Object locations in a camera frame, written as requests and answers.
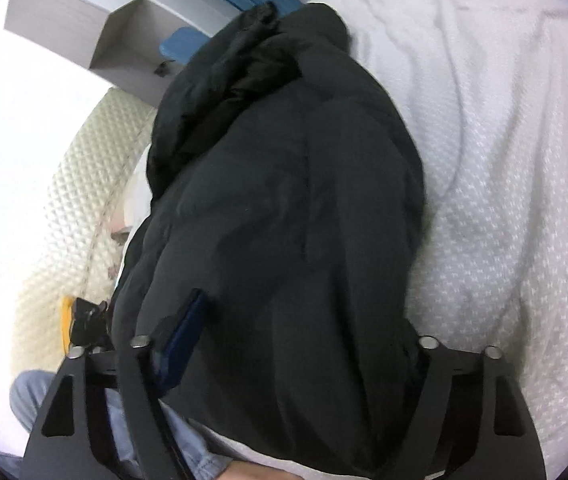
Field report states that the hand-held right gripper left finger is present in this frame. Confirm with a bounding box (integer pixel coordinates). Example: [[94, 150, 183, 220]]
[[22, 287, 209, 480]]

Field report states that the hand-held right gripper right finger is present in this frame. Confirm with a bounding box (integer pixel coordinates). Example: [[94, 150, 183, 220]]
[[406, 335, 548, 480]]

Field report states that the black puffer jacket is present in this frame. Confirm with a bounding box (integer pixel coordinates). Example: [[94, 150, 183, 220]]
[[112, 2, 431, 479]]

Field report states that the yellow cloth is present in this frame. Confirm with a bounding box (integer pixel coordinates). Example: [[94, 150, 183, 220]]
[[60, 295, 76, 357]]

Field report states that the cream quilted headboard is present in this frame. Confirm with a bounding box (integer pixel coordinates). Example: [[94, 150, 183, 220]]
[[12, 86, 161, 363]]

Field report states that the light grey bedspread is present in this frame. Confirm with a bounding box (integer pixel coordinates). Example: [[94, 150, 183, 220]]
[[199, 0, 568, 480]]

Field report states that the blue cushion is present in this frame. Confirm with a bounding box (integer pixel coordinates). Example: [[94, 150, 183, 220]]
[[159, 27, 211, 62]]

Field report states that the white wardrobe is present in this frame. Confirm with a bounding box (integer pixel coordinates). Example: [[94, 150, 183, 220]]
[[4, 0, 247, 107]]

